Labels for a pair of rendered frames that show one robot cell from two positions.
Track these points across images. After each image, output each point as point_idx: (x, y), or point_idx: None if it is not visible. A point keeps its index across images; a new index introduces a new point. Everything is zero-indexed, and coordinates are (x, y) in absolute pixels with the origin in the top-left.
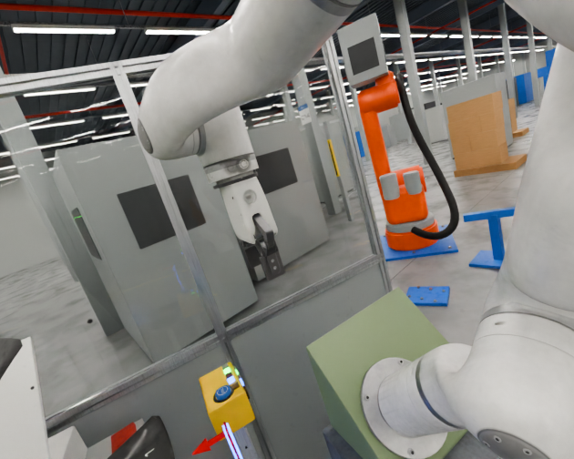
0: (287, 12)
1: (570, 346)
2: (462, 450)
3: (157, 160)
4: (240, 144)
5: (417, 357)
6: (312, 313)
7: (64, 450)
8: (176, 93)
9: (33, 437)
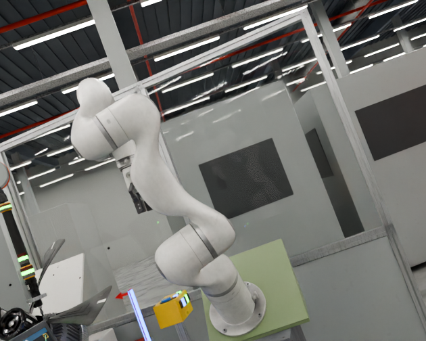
0: None
1: (185, 233)
2: (260, 339)
3: (163, 145)
4: (125, 151)
5: (265, 285)
6: (302, 281)
7: (102, 335)
8: None
9: (76, 300)
